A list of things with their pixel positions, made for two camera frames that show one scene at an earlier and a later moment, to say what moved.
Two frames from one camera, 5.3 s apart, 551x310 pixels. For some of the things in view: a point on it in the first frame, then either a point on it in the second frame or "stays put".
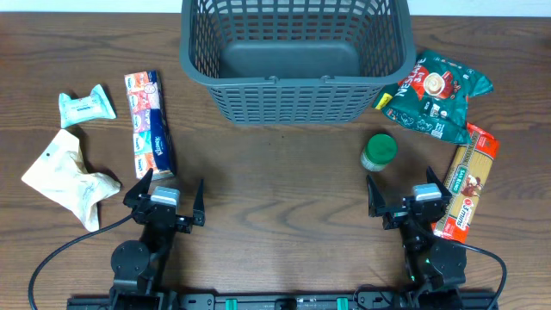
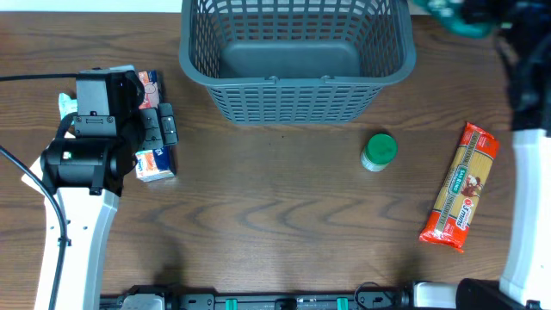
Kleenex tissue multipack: x=152 y=145 stays put
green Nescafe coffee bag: x=434 y=100 → x=468 y=18
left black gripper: x=140 y=192 → x=157 y=136
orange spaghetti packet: x=465 y=181 stays put
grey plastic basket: x=296 y=62 stays put
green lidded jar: x=380 y=150 stays put
